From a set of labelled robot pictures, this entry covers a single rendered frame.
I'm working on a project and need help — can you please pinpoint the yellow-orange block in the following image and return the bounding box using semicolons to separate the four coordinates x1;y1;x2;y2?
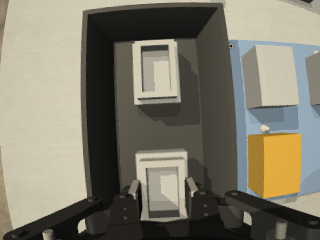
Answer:
248;132;301;198

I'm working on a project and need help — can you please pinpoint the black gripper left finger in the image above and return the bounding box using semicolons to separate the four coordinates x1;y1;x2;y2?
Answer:
3;180;143;240

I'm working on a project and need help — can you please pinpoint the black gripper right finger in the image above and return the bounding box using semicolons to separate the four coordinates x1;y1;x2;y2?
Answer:
184;177;320;240

